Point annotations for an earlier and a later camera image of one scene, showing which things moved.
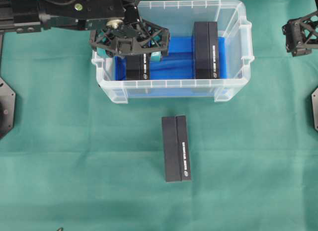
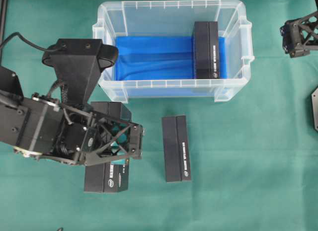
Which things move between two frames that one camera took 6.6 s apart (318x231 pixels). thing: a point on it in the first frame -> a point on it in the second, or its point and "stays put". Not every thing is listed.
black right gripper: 301,35 stays put
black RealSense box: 137,67 -> 112,176
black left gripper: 131,36 -> 81,136
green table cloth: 76,161 stays put
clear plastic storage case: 208,53 stays put
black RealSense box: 176,148 stays put
